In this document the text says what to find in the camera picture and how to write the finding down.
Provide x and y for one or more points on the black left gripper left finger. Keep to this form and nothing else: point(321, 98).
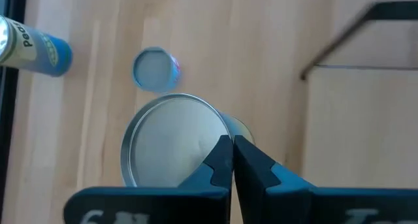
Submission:
point(183, 204)

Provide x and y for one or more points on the peas can blue white label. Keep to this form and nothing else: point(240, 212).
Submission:
point(39, 51)

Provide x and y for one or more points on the white red salmon can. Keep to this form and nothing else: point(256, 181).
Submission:
point(153, 69)

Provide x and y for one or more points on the black shelf side frame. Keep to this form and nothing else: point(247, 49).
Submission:
point(398, 10)

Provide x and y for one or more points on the tomato can blue green label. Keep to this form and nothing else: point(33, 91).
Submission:
point(170, 142)

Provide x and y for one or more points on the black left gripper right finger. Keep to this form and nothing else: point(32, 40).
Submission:
point(294, 204)

